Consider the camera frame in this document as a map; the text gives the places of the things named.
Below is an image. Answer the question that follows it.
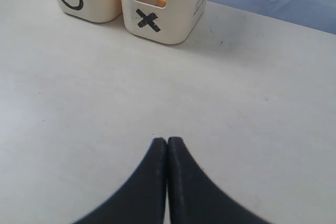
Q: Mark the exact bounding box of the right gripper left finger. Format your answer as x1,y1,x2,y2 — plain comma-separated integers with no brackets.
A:
76,138,167,224

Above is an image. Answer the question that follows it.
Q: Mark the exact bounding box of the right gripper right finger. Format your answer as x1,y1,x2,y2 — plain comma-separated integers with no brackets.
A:
167,137,268,224

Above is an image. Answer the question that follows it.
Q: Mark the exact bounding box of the cream bin with X mark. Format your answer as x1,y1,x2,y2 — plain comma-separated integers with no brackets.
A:
121,0,207,45

